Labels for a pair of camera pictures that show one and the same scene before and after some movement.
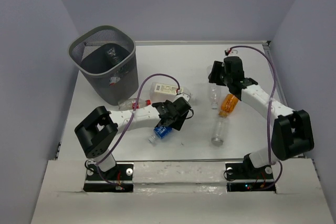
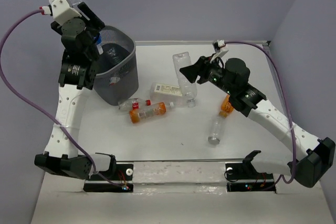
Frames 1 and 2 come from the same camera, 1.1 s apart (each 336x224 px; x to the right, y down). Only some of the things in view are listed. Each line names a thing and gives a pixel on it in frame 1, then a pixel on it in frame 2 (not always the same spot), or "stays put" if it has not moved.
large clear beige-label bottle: x=160 y=91 stays put
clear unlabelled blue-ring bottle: x=214 y=91 -> x=181 y=59
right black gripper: x=214 y=75 -> x=201 y=67
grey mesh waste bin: x=106 y=57 stays put
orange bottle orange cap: x=229 y=104 stays put
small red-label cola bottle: x=129 y=104 stays put
